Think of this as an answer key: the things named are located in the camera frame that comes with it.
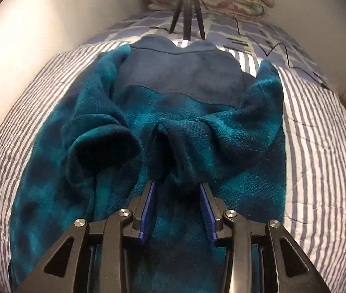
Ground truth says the blue patterned bed sheet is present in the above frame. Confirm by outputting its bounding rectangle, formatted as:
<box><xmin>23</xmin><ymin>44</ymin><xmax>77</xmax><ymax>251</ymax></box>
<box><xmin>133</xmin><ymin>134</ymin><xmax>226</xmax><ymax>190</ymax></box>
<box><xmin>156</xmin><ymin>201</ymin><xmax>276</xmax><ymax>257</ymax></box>
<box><xmin>83</xmin><ymin>9</ymin><xmax>334</xmax><ymax>87</ymax></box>

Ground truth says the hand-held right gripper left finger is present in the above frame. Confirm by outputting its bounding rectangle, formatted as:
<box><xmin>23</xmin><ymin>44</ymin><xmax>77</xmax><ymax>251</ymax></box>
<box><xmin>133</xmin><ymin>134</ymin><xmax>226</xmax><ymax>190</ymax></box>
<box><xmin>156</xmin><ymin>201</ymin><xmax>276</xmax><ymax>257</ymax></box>
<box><xmin>17</xmin><ymin>179</ymin><xmax>157</xmax><ymax>293</ymax></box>

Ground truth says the grey striped quilt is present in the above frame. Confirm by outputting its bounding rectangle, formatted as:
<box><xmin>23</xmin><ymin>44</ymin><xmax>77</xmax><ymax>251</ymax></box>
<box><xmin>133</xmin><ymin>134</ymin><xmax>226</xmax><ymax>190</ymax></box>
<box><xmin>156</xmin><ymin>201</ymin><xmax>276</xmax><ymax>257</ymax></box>
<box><xmin>0</xmin><ymin>41</ymin><xmax>346</xmax><ymax>293</ymax></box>

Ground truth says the black cable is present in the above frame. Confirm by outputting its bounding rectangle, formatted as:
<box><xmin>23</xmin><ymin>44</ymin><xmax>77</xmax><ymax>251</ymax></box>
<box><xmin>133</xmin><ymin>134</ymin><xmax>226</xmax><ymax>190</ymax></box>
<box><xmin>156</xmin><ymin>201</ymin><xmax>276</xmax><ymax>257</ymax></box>
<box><xmin>188</xmin><ymin>0</ymin><xmax>332</xmax><ymax>90</ymax></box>

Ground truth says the teal fleece jacket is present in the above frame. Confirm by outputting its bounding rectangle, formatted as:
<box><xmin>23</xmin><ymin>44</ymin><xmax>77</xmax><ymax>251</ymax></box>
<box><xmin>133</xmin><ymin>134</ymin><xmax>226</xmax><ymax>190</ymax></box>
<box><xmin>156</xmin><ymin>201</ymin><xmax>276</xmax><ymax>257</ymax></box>
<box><xmin>8</xmin><ymin>35</ymin><xmax>287</xmax><ymax>293</ymax></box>

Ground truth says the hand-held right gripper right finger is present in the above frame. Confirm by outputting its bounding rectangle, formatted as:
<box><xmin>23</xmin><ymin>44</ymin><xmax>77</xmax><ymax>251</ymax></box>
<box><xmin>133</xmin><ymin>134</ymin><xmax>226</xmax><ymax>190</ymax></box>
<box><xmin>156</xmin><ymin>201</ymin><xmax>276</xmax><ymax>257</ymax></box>
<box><xmin>199</xmin><ymin>182</ymin><xmax>330</xmax><ymax>293</ymax></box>

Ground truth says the black tripod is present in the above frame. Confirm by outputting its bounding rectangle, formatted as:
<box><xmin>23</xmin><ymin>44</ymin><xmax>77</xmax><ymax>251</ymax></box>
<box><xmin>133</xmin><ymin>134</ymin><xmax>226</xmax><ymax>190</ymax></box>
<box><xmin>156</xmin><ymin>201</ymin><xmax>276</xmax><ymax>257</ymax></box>
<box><xmin>167</xmin><ymin>0</ymin><xmax>207</xmax><ymax>41</ymax></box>

